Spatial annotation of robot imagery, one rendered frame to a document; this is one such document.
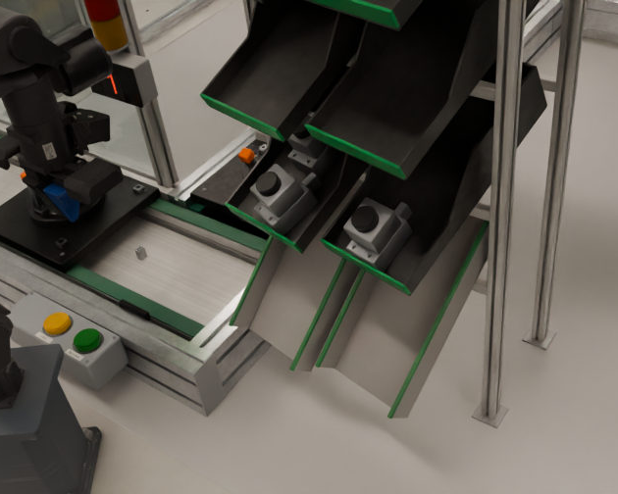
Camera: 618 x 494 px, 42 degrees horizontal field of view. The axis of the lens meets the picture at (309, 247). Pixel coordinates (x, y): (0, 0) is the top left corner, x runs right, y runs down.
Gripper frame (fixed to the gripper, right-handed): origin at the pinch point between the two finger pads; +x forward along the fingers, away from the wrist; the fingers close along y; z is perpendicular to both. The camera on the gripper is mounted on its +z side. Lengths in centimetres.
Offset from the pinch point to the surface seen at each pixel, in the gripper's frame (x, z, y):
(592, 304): 38, 53, -52
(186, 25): 37, 102, 83
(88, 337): 27.7, -1.1, 6.0
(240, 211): 3.8, 12.1, -18.0
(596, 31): 35, 138, -20
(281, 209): 0.9, 12.0, -24.9
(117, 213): 27.5, 23.0, 24.9
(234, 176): 27, 41, 13
